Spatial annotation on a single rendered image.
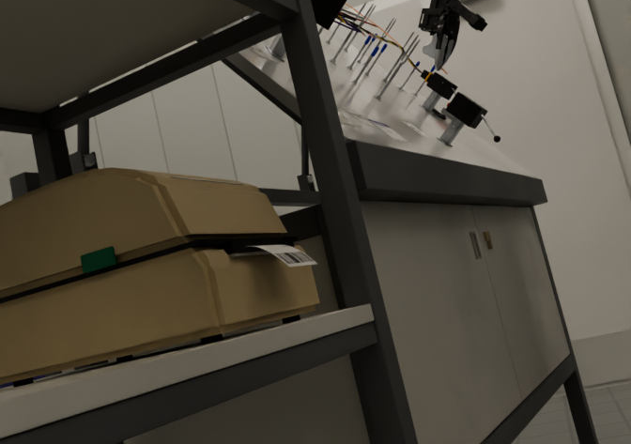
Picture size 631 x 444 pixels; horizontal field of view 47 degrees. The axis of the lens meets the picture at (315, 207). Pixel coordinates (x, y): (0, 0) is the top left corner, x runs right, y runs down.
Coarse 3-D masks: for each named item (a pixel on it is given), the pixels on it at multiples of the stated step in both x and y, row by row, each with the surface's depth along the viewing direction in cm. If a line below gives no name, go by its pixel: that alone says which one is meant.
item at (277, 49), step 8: (312, 0) 113; (320, 0) 113; (328, 0) 114; (336, 0) 114; (344, 0) 114; (320, 8) 114; (328, 8) 114; (336, 8) 115; (320, 16) 115; (328, 16) 115; (336, 16) 115; (320, 24) 115; (328, 24) 116; (280, 40) 117; (272, 48) 118; (280, 48) 118; (280, 56) 117
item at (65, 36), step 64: (0, 0) 73; (64, 0) 76; (128, 0) 80; (192, 0) 83; (256, 0) 81; (0, 64) 88; (64, 64) 93; (128, 64) 97; (192, 64) 96; (320, 64) 88; (0, 128) 103; (64, 128) 110; (320, 128) 86; (320, 192) 86; (320, 320) 72; (384, 320) 84; (64, 384) 43; (128, 384) 48; (192, 384) 54; (256, 384) 60; (384, 384) 82
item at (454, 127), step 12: (456, 96) 144; (456, 108) 144; (468, 108) 143; (480, 108) 142; (456, 120) 145; (468, 120) 143; (480, 120) 146; (444, 132) 147; (456, 132) 146; (492, 132) 143; (444, 144) 145
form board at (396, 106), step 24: (264, 48) 118; (336, 48) 188; (264, 72) 100; (288, 72) 111; (336, 72) 145; (384, 72) 207; (288, 96) 98; (336, 96) 119; (360, 96) 135; (384, 96) 157; (408, 96) 188; (384, 120) 126; (408, 120) 145; (432, 120) 170; (384, 144) 106; (408, 144) 119; (432, 144) 135; (456, 144) 158; (480, 144) 188; (504, 168) 171
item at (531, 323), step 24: (480, 216) 150; (504, 216) 167; (528, 216) 189; (480, 240) 145; (504, 240) 161; (528, 240) 181; (504, 264) 156; (528, 264) 175; (504, 288) 151; (528, 288) 168; (504, 312) 146; (528, 312) 163; (552, 312) 184; (528, 336) 157; (552, 336) 177; (528, 360) 152; (552, 360) 170; (528, 384) 147
